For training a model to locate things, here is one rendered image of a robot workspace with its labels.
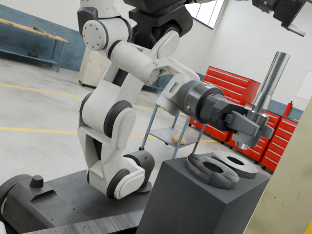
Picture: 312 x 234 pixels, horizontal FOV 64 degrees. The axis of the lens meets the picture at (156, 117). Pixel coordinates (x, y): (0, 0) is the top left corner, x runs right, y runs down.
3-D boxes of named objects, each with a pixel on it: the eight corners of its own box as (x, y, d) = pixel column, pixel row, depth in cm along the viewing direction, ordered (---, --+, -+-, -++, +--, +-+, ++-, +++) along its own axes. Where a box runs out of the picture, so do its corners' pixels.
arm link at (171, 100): (200, 74, 56) (171, 63, 65) (172, 113, 56) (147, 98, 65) (223, 98, 63) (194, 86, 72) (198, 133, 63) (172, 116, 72)
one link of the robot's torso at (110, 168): (105, 168, 124) (100, 83, 97) (136, 189, 116) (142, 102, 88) (81, 188, 114) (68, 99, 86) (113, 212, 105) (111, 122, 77)
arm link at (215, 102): (227, 92, 45) (186, 75, 54) (207, 139, 47) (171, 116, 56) (263, 103, 53) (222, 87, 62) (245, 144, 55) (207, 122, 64)
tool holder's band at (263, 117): (264, 119, 49) (267, 114, 49) (269, 123, 44) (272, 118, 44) (241, 110, 50) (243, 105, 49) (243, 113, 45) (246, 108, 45)
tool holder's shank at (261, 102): (263, 113, 48) (289, 57, 45) (267, 115, 45) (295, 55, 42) (248, 107, 49) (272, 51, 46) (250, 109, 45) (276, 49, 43)
